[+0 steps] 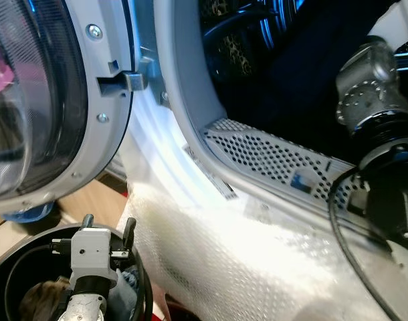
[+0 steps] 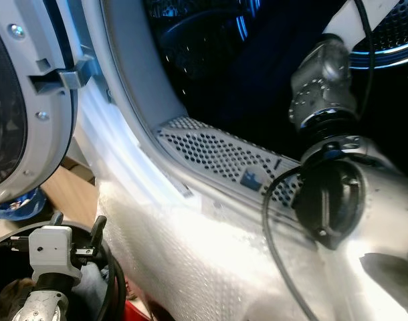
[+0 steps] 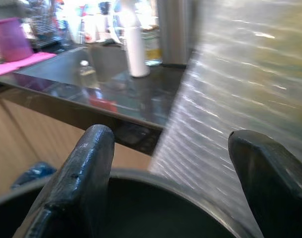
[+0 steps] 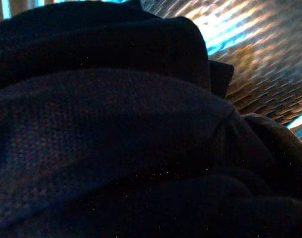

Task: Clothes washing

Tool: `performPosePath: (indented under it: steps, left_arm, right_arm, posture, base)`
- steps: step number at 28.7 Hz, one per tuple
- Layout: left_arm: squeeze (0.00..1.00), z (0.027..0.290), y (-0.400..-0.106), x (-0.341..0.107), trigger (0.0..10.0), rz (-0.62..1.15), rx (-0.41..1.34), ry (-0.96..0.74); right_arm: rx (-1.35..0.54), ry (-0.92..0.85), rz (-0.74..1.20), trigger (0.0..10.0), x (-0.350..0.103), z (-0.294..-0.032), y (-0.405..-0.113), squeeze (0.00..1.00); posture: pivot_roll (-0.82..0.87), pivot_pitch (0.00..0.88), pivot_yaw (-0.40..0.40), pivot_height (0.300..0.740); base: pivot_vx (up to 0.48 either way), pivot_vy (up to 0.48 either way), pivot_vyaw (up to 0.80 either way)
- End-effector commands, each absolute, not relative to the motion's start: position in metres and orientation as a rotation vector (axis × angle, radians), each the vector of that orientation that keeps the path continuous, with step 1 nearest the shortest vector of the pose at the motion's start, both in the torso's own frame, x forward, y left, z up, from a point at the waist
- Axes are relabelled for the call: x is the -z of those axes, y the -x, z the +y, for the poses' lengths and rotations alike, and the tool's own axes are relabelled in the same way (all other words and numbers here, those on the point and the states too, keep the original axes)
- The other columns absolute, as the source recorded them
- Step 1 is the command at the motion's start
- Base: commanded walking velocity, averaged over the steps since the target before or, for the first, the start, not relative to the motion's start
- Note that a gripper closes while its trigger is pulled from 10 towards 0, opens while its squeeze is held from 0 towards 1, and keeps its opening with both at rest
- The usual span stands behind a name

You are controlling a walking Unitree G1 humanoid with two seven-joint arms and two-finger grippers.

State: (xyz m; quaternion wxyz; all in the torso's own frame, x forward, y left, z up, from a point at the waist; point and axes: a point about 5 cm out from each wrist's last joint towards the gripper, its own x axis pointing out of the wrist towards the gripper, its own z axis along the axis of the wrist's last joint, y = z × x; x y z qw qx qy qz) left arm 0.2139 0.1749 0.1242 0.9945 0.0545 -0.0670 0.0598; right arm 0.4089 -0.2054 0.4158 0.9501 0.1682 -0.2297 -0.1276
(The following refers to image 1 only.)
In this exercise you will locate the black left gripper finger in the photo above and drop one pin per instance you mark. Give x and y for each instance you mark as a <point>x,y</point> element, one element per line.
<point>87,223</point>
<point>129,233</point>

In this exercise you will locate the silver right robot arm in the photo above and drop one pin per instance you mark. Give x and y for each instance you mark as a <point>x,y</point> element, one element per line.
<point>371,87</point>

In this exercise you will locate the white washing machine body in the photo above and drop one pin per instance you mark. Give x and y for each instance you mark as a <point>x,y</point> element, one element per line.
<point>224,267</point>

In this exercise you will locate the blue plastic container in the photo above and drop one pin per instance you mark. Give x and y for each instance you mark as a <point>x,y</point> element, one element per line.
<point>30,214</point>

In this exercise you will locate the brown garment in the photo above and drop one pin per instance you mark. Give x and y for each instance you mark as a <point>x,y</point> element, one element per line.
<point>40,297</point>

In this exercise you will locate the blue denim garment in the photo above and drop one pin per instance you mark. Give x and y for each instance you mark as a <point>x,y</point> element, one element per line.
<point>127,291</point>

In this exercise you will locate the black round laundry bucket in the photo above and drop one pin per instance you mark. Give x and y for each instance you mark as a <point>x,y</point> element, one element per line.
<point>3,267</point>

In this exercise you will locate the perforated grey lint filter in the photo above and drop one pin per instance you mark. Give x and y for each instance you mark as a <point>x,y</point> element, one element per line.
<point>271,157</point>

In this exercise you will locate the round washer door with glass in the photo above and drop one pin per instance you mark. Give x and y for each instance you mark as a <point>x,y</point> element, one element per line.
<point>104,53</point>

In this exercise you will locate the grey rubber door gasket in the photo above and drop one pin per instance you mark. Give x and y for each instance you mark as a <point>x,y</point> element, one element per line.
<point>184,67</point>

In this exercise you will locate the pink cloth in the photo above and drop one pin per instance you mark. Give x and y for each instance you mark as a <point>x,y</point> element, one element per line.
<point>0,67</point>

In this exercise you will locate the steel washer drum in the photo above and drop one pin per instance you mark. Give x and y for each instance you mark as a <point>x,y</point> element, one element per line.
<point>224,50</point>

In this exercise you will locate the dark navy garment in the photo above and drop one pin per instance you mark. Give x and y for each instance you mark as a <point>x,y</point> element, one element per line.
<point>291,80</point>

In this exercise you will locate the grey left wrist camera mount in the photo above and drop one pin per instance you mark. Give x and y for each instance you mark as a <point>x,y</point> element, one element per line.
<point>93,251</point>

